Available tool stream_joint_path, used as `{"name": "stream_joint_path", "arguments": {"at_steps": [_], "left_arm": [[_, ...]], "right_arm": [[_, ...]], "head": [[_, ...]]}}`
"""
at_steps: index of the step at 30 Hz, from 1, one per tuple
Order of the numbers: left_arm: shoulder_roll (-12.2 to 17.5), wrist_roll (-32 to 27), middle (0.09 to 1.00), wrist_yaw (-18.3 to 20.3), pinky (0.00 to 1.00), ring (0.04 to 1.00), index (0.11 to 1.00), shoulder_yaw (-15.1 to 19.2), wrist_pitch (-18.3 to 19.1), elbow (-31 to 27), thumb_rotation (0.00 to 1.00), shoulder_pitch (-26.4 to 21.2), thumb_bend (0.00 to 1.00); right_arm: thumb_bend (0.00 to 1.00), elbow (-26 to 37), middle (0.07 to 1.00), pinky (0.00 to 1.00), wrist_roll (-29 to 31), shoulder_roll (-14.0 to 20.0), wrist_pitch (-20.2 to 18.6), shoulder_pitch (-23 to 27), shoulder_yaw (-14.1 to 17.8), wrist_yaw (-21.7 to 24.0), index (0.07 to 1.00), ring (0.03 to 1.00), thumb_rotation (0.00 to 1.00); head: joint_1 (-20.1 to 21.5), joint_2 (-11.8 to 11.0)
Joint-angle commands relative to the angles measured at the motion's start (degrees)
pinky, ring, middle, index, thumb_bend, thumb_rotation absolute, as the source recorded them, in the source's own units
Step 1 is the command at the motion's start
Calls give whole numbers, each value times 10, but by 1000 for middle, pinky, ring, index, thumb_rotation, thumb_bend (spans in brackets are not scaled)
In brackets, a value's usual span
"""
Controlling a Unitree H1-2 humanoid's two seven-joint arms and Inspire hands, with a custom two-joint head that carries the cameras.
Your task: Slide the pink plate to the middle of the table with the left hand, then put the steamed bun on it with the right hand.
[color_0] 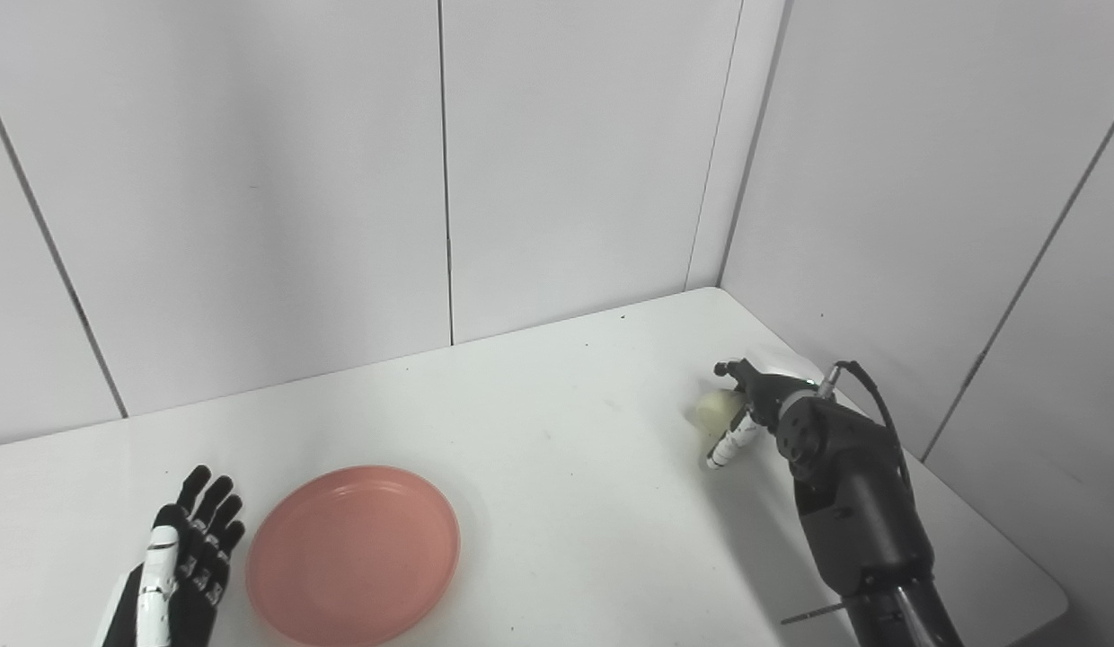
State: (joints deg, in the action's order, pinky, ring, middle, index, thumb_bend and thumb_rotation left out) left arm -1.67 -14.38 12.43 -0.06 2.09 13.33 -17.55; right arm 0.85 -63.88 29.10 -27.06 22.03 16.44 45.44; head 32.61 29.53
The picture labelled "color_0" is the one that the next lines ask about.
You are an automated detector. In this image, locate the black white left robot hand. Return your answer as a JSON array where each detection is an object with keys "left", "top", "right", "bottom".
[{"left": 93, "top": 465, "right": 247, "bottom": 647}]

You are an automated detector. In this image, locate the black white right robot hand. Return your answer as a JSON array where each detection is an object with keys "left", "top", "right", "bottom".
[{"left": 706, "top": 358, "right": 818, "bottom": 471}]

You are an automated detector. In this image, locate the white steamed bun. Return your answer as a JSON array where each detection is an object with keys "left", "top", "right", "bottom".
[{"left": 694, "top": 388, "right": 747, "bottom": 434}]

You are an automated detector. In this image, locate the pink round plate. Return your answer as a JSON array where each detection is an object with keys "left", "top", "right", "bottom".
[{"left": 244, "top": 465, "right": 462, "bottom": 647}]

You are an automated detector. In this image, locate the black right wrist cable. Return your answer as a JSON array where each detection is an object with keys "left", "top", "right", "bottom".
[{"left": 818, "top": 359, "right": 914, "bottom": 504}]

